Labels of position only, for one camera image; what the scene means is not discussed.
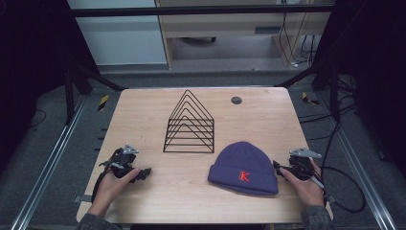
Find light wooden desk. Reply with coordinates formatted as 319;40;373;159
154;0;332;70

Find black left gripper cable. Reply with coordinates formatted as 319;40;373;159
90;168;111;204

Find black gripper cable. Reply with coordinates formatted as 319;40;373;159
90;168;111;204
314;121;368;214

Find black hanging cables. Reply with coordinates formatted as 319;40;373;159
278;11;318;67

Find white cabinet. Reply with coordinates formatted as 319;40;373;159
66;0;168;67

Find grey metal table bracket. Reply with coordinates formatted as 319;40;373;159
73;194;94;204

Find person's left hand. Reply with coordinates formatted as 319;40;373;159
87;168;142;219

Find person's right hand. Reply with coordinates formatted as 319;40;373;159
279;159;327;208

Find aluminium floor rail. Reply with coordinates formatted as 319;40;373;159
318;91;399;230
9;95;88;230

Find purple knit beanie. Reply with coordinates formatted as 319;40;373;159
207;140;280;196

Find black metal stand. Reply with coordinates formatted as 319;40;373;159
62;58;129;127
277;58;342;123

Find black horizontal frame bar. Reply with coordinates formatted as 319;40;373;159
68;4;337;18

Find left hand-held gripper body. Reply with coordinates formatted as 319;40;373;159
99;144;140;179

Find yellow black striped tape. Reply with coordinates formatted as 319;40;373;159
301;91;321;106
97;94;110;112

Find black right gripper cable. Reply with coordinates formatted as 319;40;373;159
314;121;368;214

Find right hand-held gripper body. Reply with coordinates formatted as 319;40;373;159
287;147;323;182

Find black wire file rack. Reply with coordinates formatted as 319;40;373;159
162;88;215;154

